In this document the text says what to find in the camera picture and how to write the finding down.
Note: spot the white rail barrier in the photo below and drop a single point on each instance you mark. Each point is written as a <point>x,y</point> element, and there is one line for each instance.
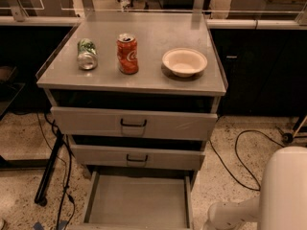
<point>211,23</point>

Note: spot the grey top drawer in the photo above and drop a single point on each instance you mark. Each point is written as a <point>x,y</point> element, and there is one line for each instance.
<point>134,123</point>

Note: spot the blue tape piece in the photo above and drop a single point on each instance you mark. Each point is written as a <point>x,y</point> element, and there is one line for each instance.
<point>62,225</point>

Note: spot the grey middle drawer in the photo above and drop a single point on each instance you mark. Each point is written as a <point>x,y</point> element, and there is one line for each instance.
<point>137,152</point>

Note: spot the grey metal drawer cabinet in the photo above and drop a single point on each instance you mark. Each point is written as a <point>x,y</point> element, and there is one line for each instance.
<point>153,87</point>

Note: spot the black stand leg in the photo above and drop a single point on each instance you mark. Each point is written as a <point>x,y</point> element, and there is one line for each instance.
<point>40,197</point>

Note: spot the grey drawer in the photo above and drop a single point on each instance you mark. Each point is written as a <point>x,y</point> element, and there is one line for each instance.
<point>134,123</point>
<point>140,199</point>
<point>137,152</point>

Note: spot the white paper bowl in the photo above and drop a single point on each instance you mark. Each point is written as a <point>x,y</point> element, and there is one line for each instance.
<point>184,62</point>

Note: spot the green soda can lying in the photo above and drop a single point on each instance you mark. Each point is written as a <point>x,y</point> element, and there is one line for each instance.
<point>87,57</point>

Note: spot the red cola can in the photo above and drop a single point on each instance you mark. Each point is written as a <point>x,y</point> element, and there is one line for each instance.
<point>127,53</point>

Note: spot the wheeled cart base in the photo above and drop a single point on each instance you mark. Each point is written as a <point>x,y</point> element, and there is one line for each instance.
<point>299,131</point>

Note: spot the white shoe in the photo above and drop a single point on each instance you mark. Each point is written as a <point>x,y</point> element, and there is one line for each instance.
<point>2,224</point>

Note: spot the grey bottom drawer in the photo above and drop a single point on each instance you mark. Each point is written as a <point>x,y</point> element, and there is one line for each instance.
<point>140,199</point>

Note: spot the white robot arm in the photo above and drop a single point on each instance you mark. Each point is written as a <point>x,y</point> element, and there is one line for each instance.
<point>282,204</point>

